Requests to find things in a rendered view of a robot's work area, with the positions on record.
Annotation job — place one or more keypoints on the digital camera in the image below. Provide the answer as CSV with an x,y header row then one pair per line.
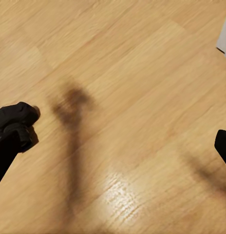
x,y
18,117

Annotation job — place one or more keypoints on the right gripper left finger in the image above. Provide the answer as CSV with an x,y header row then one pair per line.
x,y
10,145

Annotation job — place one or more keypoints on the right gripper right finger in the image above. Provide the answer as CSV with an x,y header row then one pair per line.
x,y
220,143

